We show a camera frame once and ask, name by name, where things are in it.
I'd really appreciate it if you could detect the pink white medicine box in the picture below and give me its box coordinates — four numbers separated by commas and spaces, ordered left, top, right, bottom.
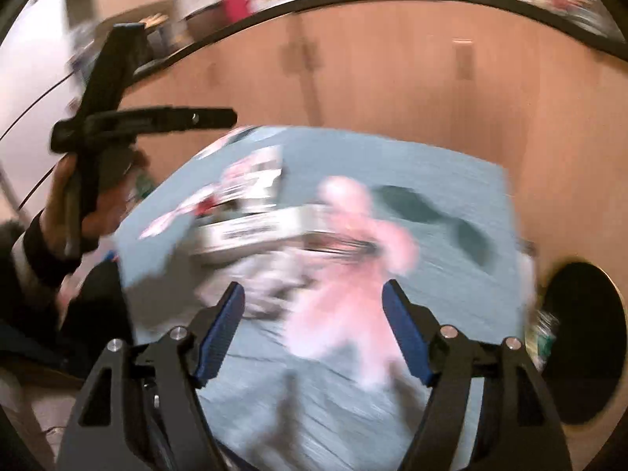
195, 146, 283, 216

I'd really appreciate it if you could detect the left forearm dark sleeve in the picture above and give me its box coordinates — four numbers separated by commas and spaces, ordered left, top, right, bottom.
1, 217, 80, 370

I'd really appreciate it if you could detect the black round trash bin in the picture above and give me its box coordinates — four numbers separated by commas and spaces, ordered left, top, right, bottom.
526, 258, 627, 426

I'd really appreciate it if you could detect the left hand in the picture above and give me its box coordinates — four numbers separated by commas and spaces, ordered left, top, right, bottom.
39, 150, 148, 257

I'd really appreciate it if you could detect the white refrigerator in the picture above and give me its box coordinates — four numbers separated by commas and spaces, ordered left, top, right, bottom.
1, 0, 94, 219

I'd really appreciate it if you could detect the dark cooking pot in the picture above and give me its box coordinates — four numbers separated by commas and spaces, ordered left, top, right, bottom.
184, 1, 228, 42

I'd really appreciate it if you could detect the white green small box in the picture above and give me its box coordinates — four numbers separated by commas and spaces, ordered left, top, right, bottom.
187, 204, 329, 265

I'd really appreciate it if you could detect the teal floral tablecloth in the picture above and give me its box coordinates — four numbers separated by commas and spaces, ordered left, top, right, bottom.
115, 126, 525, 470

